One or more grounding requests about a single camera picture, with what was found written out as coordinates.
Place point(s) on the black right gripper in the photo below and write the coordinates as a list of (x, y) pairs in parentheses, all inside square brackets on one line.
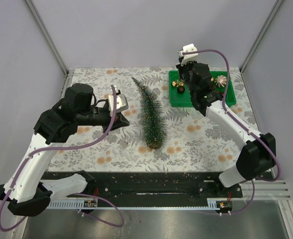
[(181, 68)]

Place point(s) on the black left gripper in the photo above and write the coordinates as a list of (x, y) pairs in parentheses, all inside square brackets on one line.
[(119, 121)]

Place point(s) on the small green christmas tree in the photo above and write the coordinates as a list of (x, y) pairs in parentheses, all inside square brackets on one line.
[(154, 128)]

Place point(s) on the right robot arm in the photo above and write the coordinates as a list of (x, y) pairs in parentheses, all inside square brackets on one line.
[(257, 150)]

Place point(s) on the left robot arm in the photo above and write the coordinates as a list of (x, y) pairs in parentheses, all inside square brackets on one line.
[(26, 193)]

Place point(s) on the dark brown bauble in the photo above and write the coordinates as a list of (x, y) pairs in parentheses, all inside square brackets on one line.
[(180, 89)]

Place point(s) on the gold ribbed ornament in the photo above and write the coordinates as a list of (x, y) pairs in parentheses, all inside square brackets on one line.
[(175, 84)]

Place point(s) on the green plastic tray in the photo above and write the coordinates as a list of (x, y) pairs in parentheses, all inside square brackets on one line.
[(184, 100)]

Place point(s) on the floral paper mat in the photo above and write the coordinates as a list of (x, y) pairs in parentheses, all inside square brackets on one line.
[(194, 142)]

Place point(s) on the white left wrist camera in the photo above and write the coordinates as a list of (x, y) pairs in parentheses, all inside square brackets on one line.
[(121, 102)]

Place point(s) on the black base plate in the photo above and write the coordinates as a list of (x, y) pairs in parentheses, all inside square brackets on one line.
[(160, 189)]

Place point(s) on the white slotted cable duct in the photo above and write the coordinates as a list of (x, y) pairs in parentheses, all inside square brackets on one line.
[(73, 204)]

